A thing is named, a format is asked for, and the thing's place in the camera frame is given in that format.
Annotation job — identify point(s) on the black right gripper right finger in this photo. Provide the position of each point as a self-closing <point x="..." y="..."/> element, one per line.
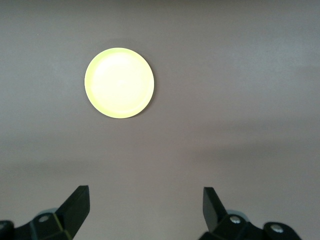
<point x="225" y="227"/>

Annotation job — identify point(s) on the yellow round plate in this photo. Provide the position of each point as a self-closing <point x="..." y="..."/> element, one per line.
<point x="120" y="82"/>

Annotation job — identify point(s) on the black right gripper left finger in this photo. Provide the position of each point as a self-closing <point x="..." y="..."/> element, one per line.
<point x="62" y="225"/>

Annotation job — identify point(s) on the brown table cover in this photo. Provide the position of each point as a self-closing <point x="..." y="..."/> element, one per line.
<point x="225" y="100"/>

